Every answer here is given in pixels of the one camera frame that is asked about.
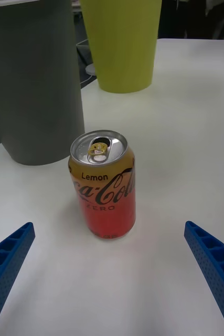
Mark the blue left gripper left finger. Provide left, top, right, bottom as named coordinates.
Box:
left=0, top=222, right=36, bottom=336

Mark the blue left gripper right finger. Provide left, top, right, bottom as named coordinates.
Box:
left=184, top=220, right=224, bottom=336

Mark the red and yellow drink can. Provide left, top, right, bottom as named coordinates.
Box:
left=68, top=130, right=136, bottom=240

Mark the grey plastic bin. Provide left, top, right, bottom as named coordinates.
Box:
left=0, top=0, right=86, bottom=166

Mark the yellow-green plastic bin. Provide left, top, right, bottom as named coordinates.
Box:
left=79, top=0, right=163, bottom=94

